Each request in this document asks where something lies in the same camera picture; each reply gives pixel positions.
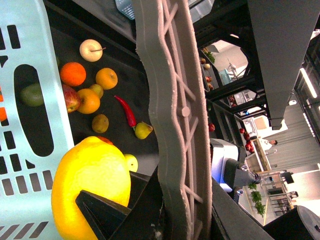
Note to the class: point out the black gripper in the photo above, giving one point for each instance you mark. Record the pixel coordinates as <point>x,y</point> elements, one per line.
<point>120,212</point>

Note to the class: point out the yellow apple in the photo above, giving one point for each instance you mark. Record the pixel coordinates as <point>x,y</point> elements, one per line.
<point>106,78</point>
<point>89,101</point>

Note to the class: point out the large orange front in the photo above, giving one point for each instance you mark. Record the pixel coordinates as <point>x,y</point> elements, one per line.
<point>104,139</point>

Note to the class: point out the orange mandarin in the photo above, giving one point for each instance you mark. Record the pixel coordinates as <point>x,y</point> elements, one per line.
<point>73,74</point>

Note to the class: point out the yellow apple back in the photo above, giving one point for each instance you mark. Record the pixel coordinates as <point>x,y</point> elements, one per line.
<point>106,78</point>

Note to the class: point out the yellow lemon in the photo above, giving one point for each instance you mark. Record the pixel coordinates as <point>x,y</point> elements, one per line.
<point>94,166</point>

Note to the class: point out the small yellow green fruit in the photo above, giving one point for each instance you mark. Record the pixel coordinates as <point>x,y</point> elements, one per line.
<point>97,89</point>

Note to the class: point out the black metal shelf rack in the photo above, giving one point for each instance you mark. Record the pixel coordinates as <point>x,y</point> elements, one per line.
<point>266,23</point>

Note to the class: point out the small blue shopping basket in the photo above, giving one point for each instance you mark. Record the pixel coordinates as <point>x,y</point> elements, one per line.
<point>126,8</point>

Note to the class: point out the green apple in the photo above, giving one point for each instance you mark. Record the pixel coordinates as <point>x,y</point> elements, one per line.
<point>132,162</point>

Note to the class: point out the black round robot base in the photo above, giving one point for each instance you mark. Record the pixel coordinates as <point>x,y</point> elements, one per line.
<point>299,223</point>

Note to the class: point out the yellow apple front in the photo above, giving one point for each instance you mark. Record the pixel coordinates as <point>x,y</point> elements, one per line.
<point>89,101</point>

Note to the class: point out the green lime front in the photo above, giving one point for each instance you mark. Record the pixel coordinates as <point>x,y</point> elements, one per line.
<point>32,95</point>

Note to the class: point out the light blue plastic basket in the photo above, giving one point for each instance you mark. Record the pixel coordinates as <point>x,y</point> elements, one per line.
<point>32,139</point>

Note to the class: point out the left gripper grey lattice finger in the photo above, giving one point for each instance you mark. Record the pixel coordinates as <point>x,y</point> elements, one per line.
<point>166,45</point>

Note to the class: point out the red apple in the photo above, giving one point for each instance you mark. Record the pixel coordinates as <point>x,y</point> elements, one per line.
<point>71,98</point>

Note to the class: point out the white pear with stem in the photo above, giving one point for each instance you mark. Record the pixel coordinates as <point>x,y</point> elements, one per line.
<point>91,50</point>

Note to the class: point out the person in white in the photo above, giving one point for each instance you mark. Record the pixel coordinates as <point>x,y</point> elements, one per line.
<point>267,144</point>

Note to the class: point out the red chili pepper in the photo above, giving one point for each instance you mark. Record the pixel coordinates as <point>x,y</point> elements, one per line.
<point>131,120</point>

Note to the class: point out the yellow green pear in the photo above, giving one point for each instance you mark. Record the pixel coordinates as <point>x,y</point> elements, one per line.
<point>142,130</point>

